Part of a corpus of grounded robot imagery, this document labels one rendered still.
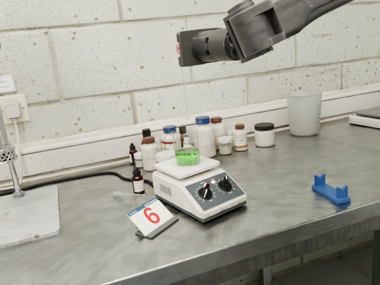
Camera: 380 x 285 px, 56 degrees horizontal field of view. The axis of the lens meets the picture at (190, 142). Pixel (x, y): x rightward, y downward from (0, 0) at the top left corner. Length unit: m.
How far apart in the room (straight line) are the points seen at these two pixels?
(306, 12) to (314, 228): 0.42
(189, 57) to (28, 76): 0.63
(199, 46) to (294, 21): 0.19
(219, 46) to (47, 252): 0.51
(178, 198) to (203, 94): 0.60
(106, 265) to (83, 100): 0.67
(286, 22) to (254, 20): 0.05
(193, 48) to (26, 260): 0.51
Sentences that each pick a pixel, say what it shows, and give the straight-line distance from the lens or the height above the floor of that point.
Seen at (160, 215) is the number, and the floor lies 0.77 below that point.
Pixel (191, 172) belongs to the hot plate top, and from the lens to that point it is 0.80.
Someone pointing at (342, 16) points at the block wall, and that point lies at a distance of 1.65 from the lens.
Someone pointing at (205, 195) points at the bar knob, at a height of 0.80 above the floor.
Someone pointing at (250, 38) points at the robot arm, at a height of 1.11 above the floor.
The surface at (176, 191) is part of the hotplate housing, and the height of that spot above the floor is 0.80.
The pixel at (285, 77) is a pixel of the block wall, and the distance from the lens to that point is 1.49.
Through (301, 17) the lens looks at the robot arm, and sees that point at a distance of 0.59.
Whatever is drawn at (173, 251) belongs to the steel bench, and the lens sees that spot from 0.68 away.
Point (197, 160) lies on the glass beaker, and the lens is 0.83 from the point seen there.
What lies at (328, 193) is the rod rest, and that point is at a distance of 0.86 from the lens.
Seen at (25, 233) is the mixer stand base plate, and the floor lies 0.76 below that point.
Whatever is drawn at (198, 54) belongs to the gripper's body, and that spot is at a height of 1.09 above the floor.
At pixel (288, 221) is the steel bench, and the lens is 0.76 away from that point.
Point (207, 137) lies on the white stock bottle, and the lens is 1.14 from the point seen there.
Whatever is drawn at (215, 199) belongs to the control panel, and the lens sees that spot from 0.78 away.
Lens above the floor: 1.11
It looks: 15 degrees down
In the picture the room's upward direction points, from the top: 6 degrees counter-clockwise
